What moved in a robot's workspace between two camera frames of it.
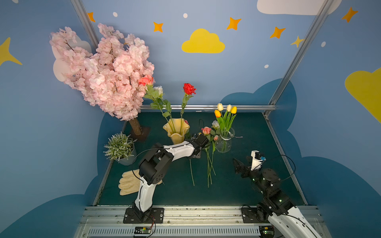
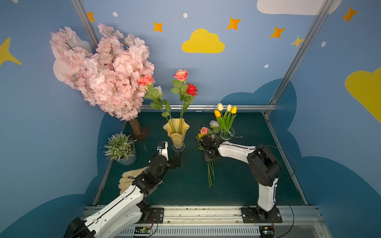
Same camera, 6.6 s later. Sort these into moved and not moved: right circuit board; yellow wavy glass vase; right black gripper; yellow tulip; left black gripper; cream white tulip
Moved: left black gripper; right black gripper
Not moved: right circuit board; yellow tulip; yellow wavy glass vase; cream white tulip
